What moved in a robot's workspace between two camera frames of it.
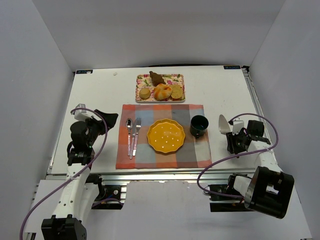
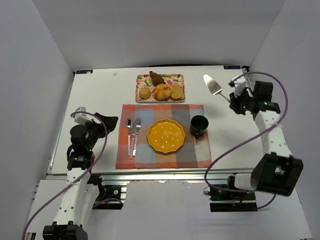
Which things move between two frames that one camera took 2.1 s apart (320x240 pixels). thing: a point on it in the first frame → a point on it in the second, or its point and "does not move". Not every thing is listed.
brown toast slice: x=177 y=91 does not move
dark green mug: x=198 y=125 does not move
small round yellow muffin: x=144 y=93 does not move
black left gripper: x=98 y=124 does not move
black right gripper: x=231 y=142 → x=236 y=101
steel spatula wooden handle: x=223 y=125 → x=213 y=87
